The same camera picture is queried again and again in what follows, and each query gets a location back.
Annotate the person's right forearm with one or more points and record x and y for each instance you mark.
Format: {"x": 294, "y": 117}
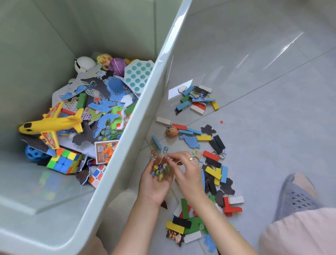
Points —
{"x": 220, "y": 231}

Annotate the white paper card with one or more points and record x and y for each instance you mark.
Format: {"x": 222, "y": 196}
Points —
{"x": 174, "y": 92}

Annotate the orange round toy figure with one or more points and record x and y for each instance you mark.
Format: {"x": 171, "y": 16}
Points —
{"x": 172, "y": 131}

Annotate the heap of foam puzzle shapes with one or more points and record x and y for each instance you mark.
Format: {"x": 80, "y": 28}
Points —
{"x": 105, "y": 106}

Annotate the translucent blue plastic piece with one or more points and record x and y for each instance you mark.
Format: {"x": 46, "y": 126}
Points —
{"x": 210, "y": 243}

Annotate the person's right thumb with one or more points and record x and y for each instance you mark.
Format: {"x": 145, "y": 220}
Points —
{"x": 176, "y": 169}

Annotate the yellow toy airplane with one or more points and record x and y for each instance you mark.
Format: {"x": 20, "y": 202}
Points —
{"x": 52, "y": 123}

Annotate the purple striped ball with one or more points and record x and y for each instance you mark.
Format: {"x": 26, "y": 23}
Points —
{"x": 118, "y": 66}

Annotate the handful of coloured glass marbles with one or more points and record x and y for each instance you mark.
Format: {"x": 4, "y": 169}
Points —
{"x": 160, "y": 169}

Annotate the blue perforated ball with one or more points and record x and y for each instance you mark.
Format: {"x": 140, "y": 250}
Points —
{"x": 34, "y": 154}

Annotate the yellow pink ball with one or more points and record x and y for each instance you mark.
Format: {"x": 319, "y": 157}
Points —
{"x": 104, "y": 61}

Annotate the pale green plastic storage bin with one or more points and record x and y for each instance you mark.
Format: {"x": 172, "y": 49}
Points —
{"x": 31, "y": 78}

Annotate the large multicolour puzzle cube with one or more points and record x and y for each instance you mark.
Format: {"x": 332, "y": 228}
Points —
{"x": 64, "y": 161}

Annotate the scattered coloured wooden blocks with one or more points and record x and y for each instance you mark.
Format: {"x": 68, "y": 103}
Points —
{"x": 214, "y": 172}

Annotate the person's left forearm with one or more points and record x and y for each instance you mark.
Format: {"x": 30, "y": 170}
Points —
{"x": 139, "y": 228}

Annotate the person's left fingers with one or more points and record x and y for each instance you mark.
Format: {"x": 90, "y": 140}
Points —
{"x": 157, "y": 159}

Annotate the person's right leg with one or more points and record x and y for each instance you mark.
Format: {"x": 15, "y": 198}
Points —
{"x": 301, "y": 233}

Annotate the person's left hand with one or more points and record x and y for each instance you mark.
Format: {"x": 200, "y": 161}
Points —
{"x": 154, "y": 187}

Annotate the white egg-shaped toy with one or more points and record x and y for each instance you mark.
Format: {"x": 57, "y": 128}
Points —
{"x": 84, "y": 63}

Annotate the white plastic basket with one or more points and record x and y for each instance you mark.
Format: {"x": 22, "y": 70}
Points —
{"x": 68, "y": 103}

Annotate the small white orange puzzle cube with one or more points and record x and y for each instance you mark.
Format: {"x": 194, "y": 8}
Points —
{"x": 96, "y": 175}

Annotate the green wooden block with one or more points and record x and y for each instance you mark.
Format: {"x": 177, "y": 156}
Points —
{"x": 82, "y": 101}

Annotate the pile of loose glass marbles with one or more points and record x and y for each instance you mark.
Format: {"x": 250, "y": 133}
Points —
{"x": 107, "y": 132}

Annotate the teal dotted bubble board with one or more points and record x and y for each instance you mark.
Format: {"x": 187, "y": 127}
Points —
{"x": 138, "y": 75}

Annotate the orange printed card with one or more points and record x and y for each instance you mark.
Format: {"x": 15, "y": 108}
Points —
{"x": 105, "y": 151}

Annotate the person's right hand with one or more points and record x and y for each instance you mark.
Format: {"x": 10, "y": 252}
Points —
{"x": 193, "y": 181}

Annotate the grey perforated slipper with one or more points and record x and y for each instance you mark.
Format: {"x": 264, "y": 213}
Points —
{"x": 296, "y": 195}

